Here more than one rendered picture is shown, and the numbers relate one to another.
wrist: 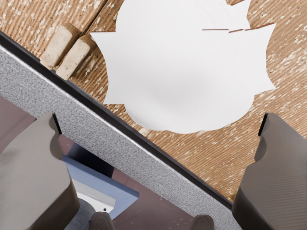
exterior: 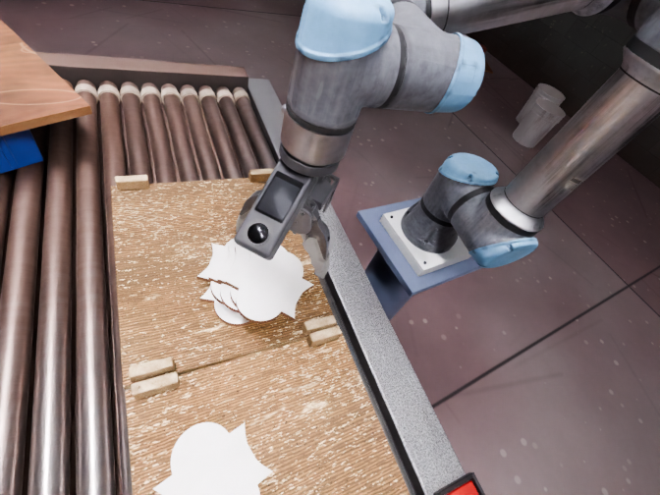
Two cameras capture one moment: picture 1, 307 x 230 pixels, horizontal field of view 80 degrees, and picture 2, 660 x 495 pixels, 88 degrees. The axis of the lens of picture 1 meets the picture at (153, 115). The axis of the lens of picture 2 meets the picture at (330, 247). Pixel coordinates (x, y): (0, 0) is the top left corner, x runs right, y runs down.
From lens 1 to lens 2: 0.41 m
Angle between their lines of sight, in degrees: 11
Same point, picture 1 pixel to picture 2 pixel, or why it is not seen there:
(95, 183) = (388, 244)
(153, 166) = not seen: hidden behind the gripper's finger
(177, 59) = (258, 283)
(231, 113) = not seen: hidden behind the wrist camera
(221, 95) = (245, 254)
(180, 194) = not seen: hidden behind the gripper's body
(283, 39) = (191, 268)
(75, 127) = (360, 292)
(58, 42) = (320, 335)
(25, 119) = (500, 381)
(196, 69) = (251, 273)
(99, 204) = (392, 224)
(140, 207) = (406, 184)
